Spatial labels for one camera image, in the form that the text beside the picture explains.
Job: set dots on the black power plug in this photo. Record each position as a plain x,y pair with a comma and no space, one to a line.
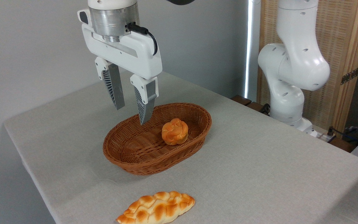
330,131

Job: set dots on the long braided bread loaf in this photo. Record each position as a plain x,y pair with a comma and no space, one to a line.
157,208

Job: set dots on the brown oval wicker basket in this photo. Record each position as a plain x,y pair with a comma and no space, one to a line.
141,149

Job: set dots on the dark brown wooden slat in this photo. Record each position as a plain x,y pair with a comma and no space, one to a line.
255,106
342,144
241,100

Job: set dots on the dark metal screen hinge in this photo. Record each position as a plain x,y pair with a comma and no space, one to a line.
350,75

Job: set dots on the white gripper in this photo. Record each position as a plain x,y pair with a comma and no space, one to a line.
135,57

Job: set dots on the grey tablecloth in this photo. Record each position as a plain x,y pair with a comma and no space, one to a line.
259,171

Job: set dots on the wood and rattan folding screen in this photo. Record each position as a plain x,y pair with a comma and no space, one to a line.
337,37

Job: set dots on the black robot base connector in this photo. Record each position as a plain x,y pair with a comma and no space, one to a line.
265,109

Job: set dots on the round knotted bread roll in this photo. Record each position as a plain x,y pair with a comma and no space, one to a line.
175,131

